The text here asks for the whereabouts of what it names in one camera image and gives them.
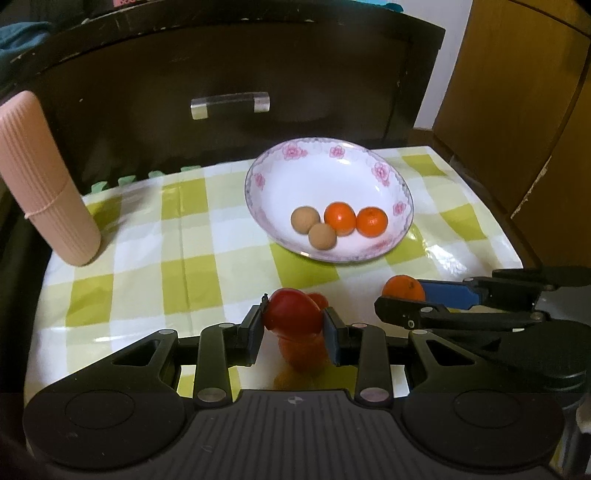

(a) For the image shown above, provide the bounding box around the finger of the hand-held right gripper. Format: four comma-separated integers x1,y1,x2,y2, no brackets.
418,265,591,310
374,295,546,331

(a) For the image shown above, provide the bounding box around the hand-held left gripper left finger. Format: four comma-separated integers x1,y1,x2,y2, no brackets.
69,305,266,409

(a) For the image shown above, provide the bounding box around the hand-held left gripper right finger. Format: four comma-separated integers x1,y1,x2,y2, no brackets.
323,308,513,409

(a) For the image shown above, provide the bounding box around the orange tangerine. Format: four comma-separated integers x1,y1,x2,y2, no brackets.
382,274,426,305
356,207,387,237
324,202,357,236

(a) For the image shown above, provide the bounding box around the white floral plate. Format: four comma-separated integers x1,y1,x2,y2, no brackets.
245,137,414,263

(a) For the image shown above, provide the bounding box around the green white checked tablecloth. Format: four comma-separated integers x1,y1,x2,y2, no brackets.
25,145,525,402

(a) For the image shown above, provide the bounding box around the brown wooden wardrobe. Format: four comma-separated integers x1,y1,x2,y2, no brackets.
434,0,591,268

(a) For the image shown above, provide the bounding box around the pink ribbed bottle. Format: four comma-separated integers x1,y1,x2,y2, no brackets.
0,90,101,267

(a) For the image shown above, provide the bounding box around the dark wooden cabinet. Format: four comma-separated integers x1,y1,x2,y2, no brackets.
9,0,446,195

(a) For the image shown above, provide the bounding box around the blue cloth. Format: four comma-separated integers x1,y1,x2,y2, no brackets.
0,21,51,52

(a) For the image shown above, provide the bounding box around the silver drawer handle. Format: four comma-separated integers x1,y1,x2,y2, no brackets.
190,92,270,121

